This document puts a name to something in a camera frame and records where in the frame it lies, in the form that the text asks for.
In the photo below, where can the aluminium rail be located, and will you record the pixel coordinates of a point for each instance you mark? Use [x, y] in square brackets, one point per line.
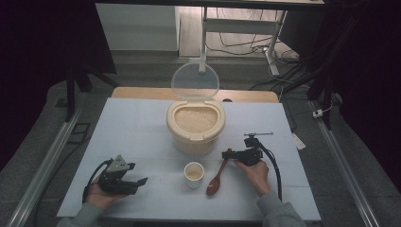
[41, 170]
[346, 170]

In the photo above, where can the person's right hand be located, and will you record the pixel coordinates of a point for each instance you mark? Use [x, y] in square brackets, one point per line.
[258, 176]

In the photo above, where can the white cabinet panel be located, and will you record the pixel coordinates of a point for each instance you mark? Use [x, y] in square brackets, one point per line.
[138, 28]

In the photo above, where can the black tripod stand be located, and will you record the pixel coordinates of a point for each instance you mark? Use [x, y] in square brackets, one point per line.
[71, 91]

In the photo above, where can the person's left hand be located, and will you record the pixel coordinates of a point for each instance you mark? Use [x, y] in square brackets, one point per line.
[97, 197]

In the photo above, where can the white desk frame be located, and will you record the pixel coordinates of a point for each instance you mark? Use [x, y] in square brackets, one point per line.
[239, 26]

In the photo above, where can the brown wooden spoon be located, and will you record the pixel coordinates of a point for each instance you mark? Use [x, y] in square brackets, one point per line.
[214, 186]

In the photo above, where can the small white plug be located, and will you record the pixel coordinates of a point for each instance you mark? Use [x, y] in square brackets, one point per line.
[317, 113]

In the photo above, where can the white paper tag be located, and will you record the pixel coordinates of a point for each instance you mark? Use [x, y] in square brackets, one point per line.
[299, 142]

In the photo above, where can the clear round container lid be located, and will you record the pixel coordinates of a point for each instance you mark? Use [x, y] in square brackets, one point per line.
[195, 78]

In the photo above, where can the beige rice container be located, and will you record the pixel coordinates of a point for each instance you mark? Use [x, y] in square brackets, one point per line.
[195, 143]

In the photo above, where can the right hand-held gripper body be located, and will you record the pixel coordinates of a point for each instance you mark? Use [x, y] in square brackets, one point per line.
[250, 156]

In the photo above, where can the white ribbed cup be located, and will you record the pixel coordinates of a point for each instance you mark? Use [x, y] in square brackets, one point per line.
[194, 181]

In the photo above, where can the black metal stand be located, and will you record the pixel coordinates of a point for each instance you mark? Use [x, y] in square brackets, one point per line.
[327, 82]

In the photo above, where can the white rice in container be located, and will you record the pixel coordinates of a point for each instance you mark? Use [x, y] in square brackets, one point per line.
[195, 119]

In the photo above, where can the wooden table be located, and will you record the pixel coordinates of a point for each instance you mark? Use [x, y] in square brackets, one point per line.
[142, 93]

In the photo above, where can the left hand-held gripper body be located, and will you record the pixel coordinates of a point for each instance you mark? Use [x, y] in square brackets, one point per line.
[117, 181]

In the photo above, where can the dark curtain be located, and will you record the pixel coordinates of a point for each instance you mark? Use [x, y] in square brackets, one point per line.
[31, 63]
[375, 78]

